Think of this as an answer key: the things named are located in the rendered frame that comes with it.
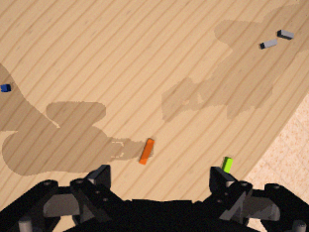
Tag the orange rod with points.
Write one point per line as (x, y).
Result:
(146, 152)

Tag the lime green rod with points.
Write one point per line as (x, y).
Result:
(227, 164)

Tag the small blue cube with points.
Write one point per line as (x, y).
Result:
(5, 87)

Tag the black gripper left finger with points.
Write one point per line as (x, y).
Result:
(43, 204)

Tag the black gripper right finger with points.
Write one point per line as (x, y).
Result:
(230, 196)

